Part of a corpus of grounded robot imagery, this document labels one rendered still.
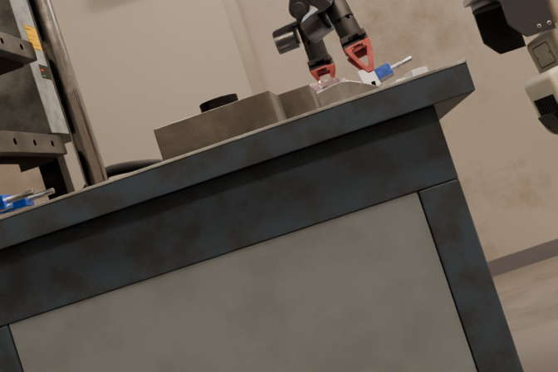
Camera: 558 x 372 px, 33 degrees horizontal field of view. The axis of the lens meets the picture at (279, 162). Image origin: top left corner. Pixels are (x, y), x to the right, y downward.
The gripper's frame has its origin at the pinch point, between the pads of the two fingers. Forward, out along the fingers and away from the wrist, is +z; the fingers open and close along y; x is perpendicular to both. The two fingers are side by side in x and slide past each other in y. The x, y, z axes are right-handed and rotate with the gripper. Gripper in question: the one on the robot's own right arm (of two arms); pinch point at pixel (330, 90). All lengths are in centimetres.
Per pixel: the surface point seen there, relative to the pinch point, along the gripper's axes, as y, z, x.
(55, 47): 28, -32, -61
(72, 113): 28, -15, -62
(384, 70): 30.7, 2.4, 15.1
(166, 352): 146, 35, -23
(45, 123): 17, -17, -74
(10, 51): 45, -31, -66
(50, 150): 40, -6, -67
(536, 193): -231, 65, 72
